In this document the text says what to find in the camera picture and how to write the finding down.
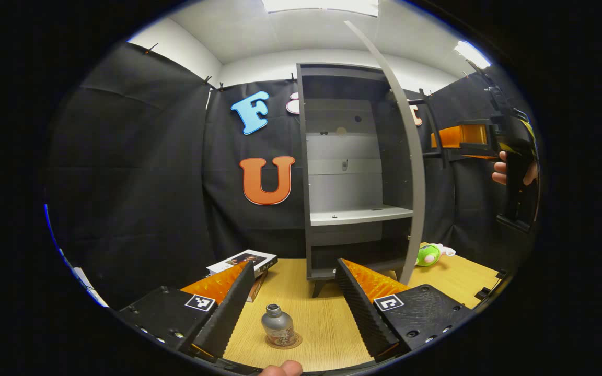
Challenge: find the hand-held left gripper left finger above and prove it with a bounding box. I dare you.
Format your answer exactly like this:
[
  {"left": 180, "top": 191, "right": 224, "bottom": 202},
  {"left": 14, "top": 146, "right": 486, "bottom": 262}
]
[{"left": 118, "top": 260, "right": 256, "bottom": 362}]

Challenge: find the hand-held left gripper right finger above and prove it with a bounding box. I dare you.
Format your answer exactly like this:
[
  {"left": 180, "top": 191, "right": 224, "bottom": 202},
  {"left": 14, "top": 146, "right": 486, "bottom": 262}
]
[{"left": 335, "top": 258, "right": 474, "bottom": 363}]

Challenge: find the silver bottle with pink label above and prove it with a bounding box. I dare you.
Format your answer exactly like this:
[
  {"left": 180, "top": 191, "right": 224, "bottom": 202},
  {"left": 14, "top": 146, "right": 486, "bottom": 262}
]
[{"left": 261, "top": 303, "right": 296, "bottom": 346}]

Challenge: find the beige cabinet door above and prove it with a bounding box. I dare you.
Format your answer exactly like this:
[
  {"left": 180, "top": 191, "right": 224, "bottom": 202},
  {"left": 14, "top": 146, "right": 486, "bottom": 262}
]
[{"left": 344, "top": 21, "right": 427, "bottom": 286}]

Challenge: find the round brown coaster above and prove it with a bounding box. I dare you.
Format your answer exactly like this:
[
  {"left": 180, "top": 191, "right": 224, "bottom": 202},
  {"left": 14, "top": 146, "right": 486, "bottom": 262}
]
[{"left": 265, "top": 333, "right": 303, "bottom": 350}]

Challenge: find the dark grey cabinet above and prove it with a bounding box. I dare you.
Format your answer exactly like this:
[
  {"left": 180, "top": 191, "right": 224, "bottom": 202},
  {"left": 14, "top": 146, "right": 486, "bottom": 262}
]
[{"left": 296, "top": 63, "right": 427, "bottom": 298}]

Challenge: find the white cabinet shelf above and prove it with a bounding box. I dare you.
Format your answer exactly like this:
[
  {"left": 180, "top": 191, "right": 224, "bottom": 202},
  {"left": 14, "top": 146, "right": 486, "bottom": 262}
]
[{"left": 310, "top": 205, "right": 414, "bottom": 227}]

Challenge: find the brown book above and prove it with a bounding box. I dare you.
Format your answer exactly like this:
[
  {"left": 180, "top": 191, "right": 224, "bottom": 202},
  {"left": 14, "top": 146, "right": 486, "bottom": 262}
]
[{"left": 246, "top": 269, "right": 269, "bottom": 302}]

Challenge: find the white book with photo cover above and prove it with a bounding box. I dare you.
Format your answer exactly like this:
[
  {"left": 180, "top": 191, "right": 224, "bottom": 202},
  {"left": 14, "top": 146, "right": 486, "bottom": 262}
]
[{"left": 206, "top": 249, "right": 279, "bottom": 277}]

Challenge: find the rectangular ceiling light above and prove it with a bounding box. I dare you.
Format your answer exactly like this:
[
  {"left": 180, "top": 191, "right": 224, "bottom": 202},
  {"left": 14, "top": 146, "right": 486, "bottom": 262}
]
[
  {"left": 454, "top": 41, "right": 491, "bottom": 69},
  {"left": 262, "top": 0, "right": 380, "bottom": 16}
]

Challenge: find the green and pink plush toy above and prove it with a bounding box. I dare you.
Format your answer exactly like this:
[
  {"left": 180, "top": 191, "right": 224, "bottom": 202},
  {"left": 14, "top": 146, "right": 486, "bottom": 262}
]
[{"left": 415, "top": 243, "right": 457, "bottom": 267}]

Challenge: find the black table clamp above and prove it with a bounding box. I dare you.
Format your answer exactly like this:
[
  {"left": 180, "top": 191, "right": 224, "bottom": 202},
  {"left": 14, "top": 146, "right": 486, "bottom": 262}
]
[{"left": 474, "top": 269, "right": 511, "bottom": 301}]

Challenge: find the black backdrop cloth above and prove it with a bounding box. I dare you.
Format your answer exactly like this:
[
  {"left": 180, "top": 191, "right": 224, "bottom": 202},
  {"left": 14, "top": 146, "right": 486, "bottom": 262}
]
[{"left": 45, "top": 42, "right": 542, "bottom": 309}]

